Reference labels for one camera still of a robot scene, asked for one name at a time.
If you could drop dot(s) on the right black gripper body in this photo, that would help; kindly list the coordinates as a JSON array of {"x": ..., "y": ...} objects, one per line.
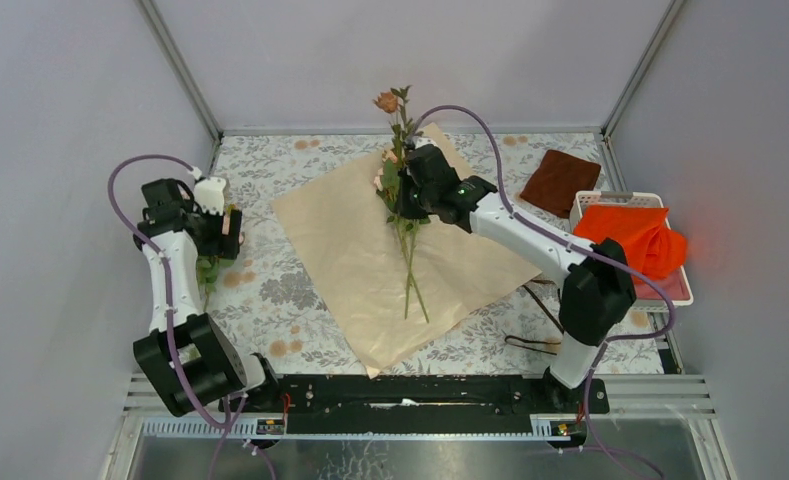
[{"x": 414, "y": 202}]

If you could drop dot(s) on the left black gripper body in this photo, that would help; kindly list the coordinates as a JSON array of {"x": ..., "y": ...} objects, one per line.
[{"x": 211, "y": 241}]

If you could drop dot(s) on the pale pink fake flower stem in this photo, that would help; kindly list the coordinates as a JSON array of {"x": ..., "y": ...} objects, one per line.
[{"x": 208, "y": 269}]

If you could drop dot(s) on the pink fake rose spray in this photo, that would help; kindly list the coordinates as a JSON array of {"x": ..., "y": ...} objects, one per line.
[{"x": 406, "y": 234}]

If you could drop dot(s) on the peach wrapping paper sheet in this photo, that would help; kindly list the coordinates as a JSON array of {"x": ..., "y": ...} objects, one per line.
[{"x": 337, "y": 227}]

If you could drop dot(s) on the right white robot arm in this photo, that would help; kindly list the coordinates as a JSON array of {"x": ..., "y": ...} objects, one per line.
[{"x": 596, "y": 291}]

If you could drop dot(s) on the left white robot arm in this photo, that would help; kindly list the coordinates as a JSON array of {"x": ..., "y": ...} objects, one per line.
[{"x": 185, "y": 356}]

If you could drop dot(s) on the floral patterned table mat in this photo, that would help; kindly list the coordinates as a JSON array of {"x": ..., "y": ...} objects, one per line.
[{"x": 266, "y": 303}]

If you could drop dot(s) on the brown towel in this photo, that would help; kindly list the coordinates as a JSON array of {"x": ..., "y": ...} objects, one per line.
[{"x": 559, "y": 177}]

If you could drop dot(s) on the orange cloth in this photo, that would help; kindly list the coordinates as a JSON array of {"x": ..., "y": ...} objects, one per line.
[{"x": 650, "y": 246}]

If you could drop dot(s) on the pink cloth in basket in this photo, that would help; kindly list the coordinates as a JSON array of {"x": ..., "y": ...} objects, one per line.
[{"x": 675, "y": 286}]

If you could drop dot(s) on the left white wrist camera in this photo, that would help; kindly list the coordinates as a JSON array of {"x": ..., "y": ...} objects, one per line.
[{"x": 209, "y": 192}]

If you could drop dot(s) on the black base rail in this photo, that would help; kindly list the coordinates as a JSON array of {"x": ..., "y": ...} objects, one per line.
[{"x": 429, "y": 404}]

